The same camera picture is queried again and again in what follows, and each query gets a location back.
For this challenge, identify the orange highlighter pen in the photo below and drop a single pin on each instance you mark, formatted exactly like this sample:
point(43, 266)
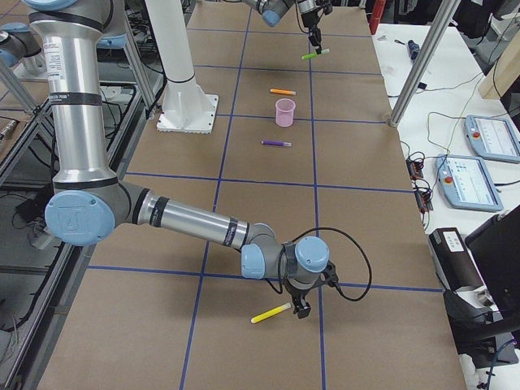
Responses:
point(283, 92)

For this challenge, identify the purple highlighter pen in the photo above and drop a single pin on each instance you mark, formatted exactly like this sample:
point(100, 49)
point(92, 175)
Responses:
point(276, 143)

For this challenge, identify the black box device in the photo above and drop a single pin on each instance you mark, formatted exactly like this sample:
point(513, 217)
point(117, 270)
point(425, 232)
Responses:
point(453, 263)

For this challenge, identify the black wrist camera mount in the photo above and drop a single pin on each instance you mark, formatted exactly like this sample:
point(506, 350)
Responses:
point(328, 276)

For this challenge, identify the near teach pendant tablet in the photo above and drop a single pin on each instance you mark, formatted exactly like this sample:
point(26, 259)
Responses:
point(467, 183)

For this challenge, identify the yellow highlighter pen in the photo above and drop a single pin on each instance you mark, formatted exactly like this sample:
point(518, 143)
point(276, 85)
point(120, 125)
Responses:
point(270, 313)

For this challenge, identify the blue tape grid lines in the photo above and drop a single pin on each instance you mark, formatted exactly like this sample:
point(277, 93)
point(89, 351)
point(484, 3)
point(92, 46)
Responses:
point(315, 162)

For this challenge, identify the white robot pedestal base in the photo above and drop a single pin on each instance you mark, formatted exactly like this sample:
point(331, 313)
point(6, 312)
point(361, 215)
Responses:
point(185, 106)

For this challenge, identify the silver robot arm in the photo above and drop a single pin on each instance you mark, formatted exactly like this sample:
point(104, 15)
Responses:
point(90, 201)
point(273, 11)

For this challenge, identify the teach pendant tablet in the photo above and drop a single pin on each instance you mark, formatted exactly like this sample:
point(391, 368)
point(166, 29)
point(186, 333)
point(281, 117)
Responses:
point(467, 183)
point(492, 138)

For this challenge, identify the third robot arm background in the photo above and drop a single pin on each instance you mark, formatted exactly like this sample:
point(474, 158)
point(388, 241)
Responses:
point(18, 45)

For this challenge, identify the far teach pendant tablet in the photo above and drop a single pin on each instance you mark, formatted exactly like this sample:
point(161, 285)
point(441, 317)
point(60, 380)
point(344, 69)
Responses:
point(492, 138)

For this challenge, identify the small electronics board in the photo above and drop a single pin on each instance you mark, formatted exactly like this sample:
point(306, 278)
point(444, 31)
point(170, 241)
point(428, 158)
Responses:
point(415, 168)

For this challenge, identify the green highlighter pen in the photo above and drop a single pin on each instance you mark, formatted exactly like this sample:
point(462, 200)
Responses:
point(315, 54)

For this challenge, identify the black monitor stand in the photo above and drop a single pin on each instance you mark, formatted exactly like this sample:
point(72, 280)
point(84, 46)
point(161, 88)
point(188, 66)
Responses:
point(495, 249)

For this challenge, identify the pink mesh pen holder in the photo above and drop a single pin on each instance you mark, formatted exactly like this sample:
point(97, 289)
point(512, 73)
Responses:
point(284, 112)

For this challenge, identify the brown paper table cover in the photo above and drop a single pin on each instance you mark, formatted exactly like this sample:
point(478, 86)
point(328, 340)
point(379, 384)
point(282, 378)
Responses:
point(260, 203)

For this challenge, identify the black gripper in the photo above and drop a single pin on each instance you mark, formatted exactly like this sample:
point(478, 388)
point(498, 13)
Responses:
point(305, 9)
point(295, 292)

